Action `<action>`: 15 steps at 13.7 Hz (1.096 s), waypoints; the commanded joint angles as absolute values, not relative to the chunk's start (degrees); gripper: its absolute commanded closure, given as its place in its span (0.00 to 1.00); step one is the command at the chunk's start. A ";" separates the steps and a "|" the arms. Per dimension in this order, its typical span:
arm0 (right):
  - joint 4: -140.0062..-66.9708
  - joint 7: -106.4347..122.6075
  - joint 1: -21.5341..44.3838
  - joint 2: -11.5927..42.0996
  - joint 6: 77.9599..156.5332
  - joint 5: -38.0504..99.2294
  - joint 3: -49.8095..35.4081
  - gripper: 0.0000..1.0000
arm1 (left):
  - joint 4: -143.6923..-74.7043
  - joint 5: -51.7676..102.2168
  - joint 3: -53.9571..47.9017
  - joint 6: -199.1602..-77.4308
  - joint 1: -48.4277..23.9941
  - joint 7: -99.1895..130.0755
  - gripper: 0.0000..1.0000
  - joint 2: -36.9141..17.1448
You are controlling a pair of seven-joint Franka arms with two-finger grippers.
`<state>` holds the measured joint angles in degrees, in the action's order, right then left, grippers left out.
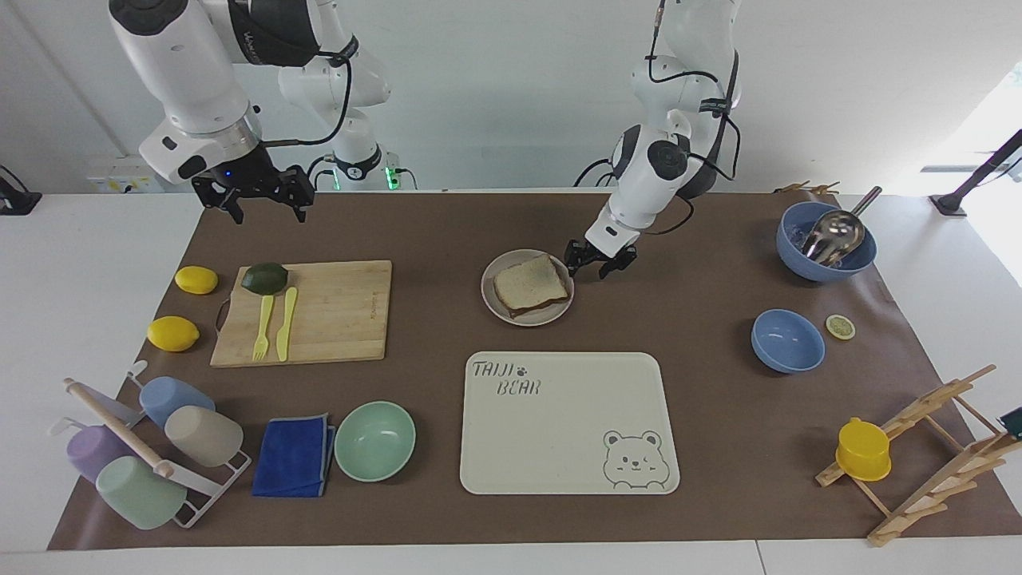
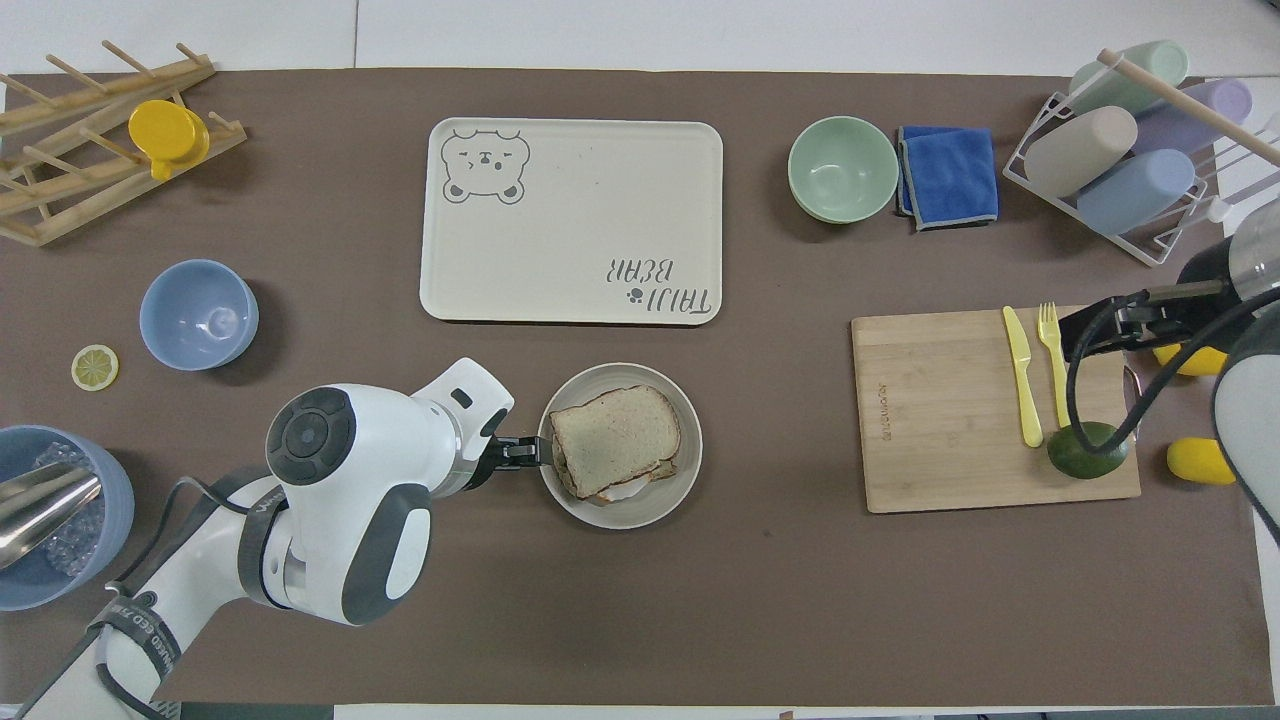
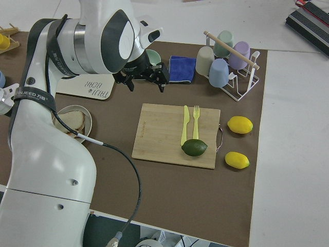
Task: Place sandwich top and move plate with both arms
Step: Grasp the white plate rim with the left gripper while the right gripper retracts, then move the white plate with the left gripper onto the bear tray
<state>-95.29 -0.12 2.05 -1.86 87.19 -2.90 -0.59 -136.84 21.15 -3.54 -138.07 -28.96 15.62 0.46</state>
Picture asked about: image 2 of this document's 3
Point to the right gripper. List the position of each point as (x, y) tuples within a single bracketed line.
[(1210, 285)]

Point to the metal scoop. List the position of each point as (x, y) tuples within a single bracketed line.
[(45, 505)]

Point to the metal spoon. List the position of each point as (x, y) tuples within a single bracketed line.
[(1132, 395)]

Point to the green cup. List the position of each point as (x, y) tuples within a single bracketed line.
[(1120, 85)]

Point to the yellow plastic fork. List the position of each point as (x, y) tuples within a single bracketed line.
[(1053, 360)]

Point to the green avocado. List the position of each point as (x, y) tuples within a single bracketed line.
[(1088, 455)]

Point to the wooden dish rack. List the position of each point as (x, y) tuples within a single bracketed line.
[(60, 195)]

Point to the clear ice cubes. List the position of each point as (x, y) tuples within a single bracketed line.
[(82, 535)]

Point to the light blue cup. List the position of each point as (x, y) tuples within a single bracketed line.
[(1135, 192)]

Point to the lemon slice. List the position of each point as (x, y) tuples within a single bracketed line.
[(94, 367)]

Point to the green bowl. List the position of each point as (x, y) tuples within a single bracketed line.
[(843, 170)]

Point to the yellow plastic knife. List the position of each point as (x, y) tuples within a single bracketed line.
[(1024, 385)]

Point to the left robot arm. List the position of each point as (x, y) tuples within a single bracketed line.
[(330, 520)]

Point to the cream tray with bear print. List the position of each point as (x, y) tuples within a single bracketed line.
[(570, 230)]

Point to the small blue bowl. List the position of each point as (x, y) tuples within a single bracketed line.
[(198, 315)]

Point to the grey round plate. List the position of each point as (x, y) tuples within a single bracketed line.
[(640, 512)]

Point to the large blue bowl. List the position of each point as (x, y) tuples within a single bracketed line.
[(115, 500)]

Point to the purple cup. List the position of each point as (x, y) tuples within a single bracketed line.
[(1200, 110)]

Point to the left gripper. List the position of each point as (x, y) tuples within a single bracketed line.
[(492, 462)]

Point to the blue folded cloth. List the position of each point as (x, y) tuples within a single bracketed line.
[(950, 175)]

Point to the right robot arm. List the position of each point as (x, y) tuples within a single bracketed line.
[(1255, 400)]

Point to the beige cup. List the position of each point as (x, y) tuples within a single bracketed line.
[(1080, 150)]

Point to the sandwich bottom with filling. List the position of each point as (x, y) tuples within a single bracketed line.
[(625, 490)]

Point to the wooden cutting board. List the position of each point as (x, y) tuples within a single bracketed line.
[(940, 420)]

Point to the yellow cup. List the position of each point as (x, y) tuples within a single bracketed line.
[(165, 135)]

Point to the wooden stick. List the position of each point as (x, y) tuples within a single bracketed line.
[(1190, 104)]

